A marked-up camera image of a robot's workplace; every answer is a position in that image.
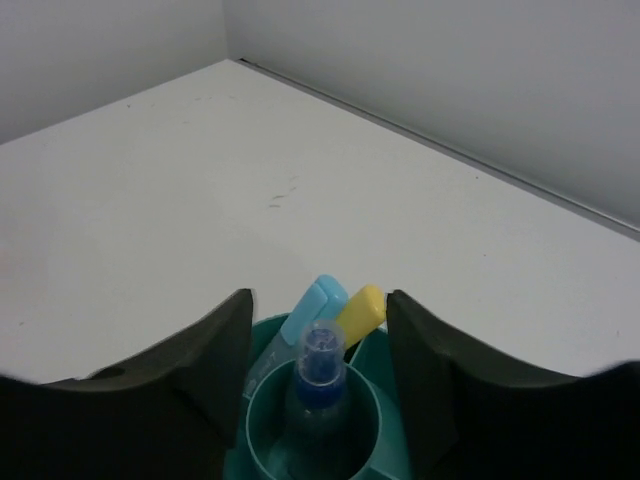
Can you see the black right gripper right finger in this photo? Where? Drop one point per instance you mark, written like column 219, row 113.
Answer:
column 471, row 411

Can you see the blue highlighter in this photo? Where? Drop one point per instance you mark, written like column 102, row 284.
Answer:
column 323, row 300

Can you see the yellow highlighter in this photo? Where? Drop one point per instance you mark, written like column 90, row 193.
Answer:
column 363, row 313

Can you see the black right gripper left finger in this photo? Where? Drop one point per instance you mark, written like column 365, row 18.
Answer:
column 168, row 412

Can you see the clear spray bottle blue cap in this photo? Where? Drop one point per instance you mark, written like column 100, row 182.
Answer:
column 316, row 404

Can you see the teal round desk organizer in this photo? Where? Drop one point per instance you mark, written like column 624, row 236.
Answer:
column 353, row 432

